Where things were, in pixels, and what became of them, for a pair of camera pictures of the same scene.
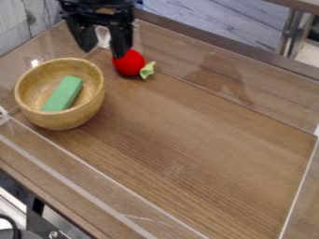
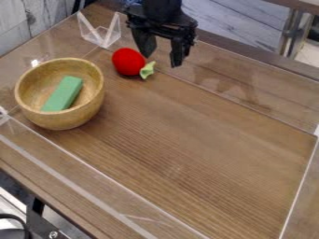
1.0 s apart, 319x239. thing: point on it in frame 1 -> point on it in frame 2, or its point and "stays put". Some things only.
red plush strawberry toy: x=131 y=63 stays put
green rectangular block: x=61 y=97 stays put
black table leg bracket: x=39 y=228 stays put
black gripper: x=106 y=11 -> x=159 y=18
